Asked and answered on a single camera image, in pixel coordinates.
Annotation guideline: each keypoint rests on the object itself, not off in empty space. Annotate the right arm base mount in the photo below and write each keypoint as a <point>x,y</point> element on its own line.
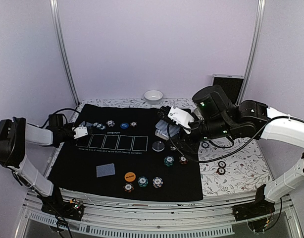
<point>259,207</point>

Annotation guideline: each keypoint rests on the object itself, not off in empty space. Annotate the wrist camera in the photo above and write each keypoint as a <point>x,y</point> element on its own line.
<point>176,116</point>
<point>79,132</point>

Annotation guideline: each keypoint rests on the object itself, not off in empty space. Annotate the dealt cards front player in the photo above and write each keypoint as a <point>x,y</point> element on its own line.
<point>105,170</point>

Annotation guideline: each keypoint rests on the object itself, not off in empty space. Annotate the blue fifty chips row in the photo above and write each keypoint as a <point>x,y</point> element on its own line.
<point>99,126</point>

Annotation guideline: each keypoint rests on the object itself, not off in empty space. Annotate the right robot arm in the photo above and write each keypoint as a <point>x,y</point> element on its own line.
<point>250,119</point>

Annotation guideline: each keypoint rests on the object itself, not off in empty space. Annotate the red black chip stack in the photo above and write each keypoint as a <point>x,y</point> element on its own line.
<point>221,168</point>

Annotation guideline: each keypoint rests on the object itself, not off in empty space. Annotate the blue playing card deck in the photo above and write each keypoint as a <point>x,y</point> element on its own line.
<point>161,130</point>

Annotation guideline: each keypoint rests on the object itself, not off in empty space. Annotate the clear acrylic dealer button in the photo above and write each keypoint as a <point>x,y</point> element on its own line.
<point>158,146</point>

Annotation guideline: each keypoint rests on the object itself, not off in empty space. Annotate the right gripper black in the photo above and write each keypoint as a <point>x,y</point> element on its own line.
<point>185,144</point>

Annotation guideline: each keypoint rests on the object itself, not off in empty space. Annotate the dealt cards player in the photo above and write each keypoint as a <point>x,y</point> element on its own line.
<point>86,124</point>
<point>105,170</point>

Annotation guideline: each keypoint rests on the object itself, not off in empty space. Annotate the orange big blind button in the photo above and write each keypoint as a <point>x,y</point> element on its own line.
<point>130,176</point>

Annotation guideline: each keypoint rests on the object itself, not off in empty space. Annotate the black poker mat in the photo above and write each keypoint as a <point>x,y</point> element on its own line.
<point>131,151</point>

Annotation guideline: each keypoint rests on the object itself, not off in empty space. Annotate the blue peach stack front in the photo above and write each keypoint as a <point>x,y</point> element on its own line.
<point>157,182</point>

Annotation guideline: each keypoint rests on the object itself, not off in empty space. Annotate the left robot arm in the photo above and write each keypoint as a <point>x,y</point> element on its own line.
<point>14,134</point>

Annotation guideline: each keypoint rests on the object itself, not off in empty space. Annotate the floral tablecloth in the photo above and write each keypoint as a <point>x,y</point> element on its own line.
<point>245,171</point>

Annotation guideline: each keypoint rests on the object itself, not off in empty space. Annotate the green chip stack front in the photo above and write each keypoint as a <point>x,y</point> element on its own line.
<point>142,181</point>

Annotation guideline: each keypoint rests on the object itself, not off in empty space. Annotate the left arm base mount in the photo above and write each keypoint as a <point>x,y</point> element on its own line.
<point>64,207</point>

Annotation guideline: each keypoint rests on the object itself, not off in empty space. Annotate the red black stack front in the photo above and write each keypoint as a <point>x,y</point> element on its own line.
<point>128,187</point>

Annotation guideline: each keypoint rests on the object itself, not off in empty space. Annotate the white ceramic bowl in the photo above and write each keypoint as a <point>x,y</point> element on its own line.
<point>153,96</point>

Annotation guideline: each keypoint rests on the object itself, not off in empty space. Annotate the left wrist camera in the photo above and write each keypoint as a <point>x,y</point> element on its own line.
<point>79,132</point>

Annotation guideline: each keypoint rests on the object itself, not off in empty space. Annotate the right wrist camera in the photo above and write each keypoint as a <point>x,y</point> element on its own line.
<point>176,116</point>

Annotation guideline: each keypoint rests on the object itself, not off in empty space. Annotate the blue small blind button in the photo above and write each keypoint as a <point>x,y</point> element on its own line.
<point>124,125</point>

